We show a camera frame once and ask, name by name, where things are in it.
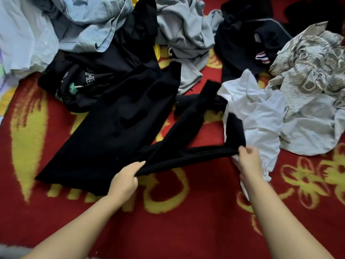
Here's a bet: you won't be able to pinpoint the pile of mixed clothes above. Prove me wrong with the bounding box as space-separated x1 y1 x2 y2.
0 0 345 201

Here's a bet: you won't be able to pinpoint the black pants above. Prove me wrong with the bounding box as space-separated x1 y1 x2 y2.
35 61 247 197

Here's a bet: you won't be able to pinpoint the red bedsheet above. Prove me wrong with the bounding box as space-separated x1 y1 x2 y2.
0 0 345 259

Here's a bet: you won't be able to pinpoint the person's left forearm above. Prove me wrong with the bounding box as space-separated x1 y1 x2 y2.
22 196 127 259

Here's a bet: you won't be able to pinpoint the white bed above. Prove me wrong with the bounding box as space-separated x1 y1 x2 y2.
0 0 345 259

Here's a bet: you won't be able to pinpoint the person's right hand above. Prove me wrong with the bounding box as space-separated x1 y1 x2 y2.
233 145 265 185

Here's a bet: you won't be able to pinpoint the person's right forearm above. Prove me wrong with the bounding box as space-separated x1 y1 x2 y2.
241 175 335 259

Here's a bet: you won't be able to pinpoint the person's left hand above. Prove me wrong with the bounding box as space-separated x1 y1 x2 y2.
107 160 147 206

